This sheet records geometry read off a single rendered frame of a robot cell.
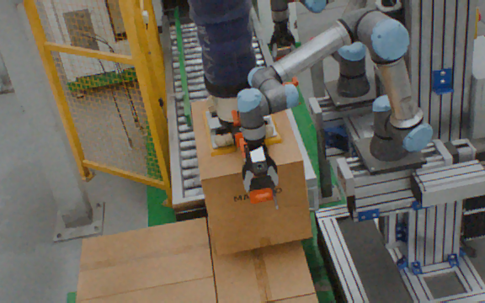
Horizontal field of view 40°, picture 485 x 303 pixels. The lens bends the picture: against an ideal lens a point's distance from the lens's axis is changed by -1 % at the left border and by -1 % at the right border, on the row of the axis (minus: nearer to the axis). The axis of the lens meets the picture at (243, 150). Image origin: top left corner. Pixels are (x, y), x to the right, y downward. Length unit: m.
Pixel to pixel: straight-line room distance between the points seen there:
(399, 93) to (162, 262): 1.34
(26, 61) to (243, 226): 1.55
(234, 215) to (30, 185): 2.35
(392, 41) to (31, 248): 2.74
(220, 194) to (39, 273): 1.71
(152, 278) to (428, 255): 1.28
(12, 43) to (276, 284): 1.82
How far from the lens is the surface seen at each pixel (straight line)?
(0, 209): 4.64
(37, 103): 3.75
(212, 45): 2.51
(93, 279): 3.05
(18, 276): 4.07
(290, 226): 2.74
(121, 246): 3.16
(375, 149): 2.58
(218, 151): 2.64
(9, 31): 3.58
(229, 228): 2.70
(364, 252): 3.40
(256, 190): 2.18
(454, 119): 2.84
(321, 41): 2.22
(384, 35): 2.12
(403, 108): 2.33
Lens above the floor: 2.58
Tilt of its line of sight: 35 degrees down
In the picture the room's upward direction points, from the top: 9 degrees counter-clockwise
